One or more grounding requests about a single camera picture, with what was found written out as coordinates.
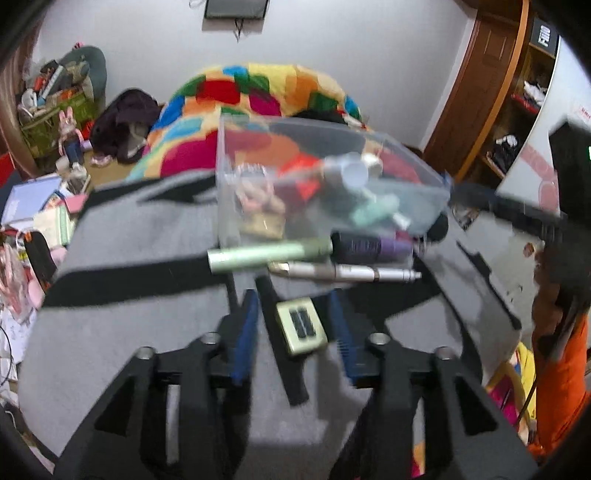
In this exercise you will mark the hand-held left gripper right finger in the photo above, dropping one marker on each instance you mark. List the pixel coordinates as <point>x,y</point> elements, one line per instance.
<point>344,337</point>

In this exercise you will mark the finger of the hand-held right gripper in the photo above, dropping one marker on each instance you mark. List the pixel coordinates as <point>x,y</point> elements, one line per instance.
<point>503,203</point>

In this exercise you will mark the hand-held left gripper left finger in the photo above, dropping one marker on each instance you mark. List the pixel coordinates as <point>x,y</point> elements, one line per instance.
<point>244,337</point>

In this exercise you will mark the small yellow-green palette case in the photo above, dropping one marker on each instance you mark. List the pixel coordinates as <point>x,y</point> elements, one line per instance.
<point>302,347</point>

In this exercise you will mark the silver pen-shaped sprayer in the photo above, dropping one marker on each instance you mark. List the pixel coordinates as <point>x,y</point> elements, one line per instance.
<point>351,273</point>

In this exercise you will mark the light green tube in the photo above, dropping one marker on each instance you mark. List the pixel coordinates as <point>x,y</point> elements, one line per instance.
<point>258,256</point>

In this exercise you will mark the purple bottle with dark cap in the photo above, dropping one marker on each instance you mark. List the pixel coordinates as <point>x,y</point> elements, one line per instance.
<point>364,247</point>

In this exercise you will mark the small gold item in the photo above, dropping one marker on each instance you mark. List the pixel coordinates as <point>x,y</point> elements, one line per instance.
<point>263,226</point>

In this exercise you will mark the mint green case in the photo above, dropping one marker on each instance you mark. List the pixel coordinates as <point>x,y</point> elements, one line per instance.
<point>374,212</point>

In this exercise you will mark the white bandage roll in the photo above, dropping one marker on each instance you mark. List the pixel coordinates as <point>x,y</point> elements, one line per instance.
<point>372,162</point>

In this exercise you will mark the clear plastic box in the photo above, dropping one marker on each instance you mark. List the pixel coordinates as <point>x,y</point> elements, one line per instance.
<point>226,184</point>

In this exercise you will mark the red pouch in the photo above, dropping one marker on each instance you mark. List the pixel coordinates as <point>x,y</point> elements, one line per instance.
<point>300,174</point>

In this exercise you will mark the wooden shelf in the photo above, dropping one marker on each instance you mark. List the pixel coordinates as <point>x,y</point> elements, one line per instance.
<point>521,120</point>

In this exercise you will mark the white wardrobe door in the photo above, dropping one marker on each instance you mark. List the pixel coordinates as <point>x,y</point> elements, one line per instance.
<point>572,92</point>

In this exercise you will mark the grey and black blanket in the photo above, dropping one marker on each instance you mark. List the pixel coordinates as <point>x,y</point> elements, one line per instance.
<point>138,346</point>

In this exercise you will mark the wooden door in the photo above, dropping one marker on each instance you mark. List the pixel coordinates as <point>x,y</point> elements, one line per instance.
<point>480,78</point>

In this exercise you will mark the black clothes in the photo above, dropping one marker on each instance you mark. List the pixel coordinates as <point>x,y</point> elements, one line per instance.
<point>323,115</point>

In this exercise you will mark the black object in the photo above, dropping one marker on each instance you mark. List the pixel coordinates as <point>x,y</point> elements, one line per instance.
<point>40,261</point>

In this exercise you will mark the green book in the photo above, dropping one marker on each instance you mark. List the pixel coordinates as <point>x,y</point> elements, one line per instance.
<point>55,224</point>

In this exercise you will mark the dark purple clothes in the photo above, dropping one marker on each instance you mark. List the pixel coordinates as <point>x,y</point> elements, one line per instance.
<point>122,120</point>

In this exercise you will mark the colourful patchwork blanket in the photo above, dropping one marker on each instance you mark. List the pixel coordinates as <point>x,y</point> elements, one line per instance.
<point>221,87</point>

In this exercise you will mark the blue notebook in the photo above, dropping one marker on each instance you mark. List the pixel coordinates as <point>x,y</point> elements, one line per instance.
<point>27,198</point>

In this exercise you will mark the pink bunny toy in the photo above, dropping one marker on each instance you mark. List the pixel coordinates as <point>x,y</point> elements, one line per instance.
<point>69,134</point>

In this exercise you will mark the green patterned bag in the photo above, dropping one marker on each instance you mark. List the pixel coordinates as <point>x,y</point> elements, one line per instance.
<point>41,131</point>

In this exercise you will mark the red box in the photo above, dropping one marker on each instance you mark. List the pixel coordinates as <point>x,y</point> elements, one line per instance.
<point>7,168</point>

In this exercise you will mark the grey-green neck pillow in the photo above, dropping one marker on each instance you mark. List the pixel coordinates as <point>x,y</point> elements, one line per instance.
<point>90,60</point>

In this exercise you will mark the striped curtain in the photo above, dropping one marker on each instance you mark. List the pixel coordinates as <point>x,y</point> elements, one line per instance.
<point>11,115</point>

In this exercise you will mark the small black monitor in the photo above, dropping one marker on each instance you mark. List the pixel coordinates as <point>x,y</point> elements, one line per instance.
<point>235,7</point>

